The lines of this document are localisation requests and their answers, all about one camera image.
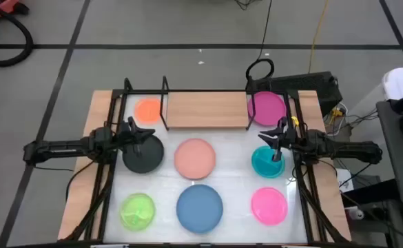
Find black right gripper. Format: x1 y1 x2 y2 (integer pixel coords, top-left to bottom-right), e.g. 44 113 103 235
258 116 299 163

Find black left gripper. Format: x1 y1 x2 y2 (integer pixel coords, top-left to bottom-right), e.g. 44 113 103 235
116 116 156 156

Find small translucent orange plate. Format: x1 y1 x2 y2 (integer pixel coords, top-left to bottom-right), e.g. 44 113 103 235
134 97 163 124

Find large black plate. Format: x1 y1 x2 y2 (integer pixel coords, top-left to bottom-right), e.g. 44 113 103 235
122 134 165 174

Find small translucent teal plate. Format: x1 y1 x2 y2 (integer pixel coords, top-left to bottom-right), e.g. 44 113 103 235
251 145 286 179

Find large salmon plate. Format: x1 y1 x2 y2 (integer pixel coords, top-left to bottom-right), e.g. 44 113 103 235
173 138 217 180

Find small translucent pink plate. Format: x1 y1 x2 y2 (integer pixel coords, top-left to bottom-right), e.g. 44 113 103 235
250 187 289 227

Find cream plate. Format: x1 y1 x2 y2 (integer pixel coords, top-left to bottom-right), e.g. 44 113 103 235
119 192 156 232

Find large blue plate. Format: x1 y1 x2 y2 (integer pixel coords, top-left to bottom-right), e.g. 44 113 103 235
176 184 224 234

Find black computer case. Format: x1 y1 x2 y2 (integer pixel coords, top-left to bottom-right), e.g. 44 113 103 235
256 71 343 116

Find white glossy table sheet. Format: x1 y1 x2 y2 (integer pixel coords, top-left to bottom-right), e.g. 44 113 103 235
103 92 309 244

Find white power box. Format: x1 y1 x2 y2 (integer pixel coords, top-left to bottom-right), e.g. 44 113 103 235
336 167 355 192

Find small white round device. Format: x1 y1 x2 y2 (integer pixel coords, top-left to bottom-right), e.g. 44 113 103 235
345 205 366 221

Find white domed object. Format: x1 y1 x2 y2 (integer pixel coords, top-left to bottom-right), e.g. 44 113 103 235
382 67 403 101

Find red vacuum cleaner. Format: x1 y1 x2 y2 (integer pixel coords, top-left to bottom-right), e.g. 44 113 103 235
0 0 30 21

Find black metal rig frame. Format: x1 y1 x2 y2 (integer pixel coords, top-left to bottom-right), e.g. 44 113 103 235
63 77 352 244

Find black wire dish rack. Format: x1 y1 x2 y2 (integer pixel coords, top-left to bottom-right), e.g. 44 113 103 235
158 74 258 132

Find black hanging cable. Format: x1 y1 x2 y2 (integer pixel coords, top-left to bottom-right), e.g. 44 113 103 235
245 0 276 83

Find yellow hanging cable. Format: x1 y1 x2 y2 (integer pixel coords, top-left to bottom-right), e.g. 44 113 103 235
307 0 331 74

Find black cable tangle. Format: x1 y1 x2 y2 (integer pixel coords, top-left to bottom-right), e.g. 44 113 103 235
234 0 257 11

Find black vacuum hose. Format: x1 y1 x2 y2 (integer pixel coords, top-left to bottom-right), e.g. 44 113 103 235
0 3 35 68

